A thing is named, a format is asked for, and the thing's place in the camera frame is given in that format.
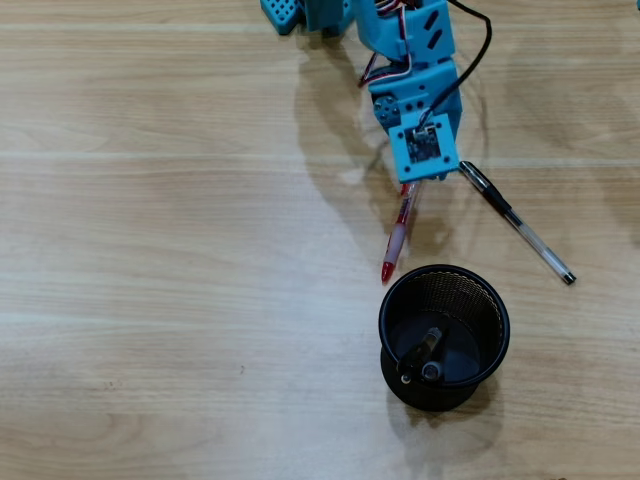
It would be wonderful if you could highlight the red white black servo wire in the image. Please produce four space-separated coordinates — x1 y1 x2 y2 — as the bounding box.
358 0 417 90

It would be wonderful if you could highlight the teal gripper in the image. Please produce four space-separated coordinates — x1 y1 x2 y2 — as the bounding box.
368 58 462 166

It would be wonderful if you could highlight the red pen with white grip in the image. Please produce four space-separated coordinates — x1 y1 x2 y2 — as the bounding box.
381 182 419 285

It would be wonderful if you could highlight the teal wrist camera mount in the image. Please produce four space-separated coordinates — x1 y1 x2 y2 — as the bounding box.
387 112 461 185

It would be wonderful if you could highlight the clear stick pen black cap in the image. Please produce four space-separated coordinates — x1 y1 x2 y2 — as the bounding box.
458 160 577 286

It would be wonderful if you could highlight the black camera cable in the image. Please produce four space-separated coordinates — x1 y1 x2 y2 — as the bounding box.
418 0 494 132

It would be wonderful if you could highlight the black mesh pen holder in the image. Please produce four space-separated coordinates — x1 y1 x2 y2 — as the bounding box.
377 263 511 412

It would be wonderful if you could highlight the all black pen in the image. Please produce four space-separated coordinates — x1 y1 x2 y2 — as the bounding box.
397 327 444 386

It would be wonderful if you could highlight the teal robot base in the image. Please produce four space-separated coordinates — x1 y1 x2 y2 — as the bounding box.
259 0 352 36

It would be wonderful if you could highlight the clear pen with grey grip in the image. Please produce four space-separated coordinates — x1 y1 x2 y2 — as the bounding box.
419 327 451 384

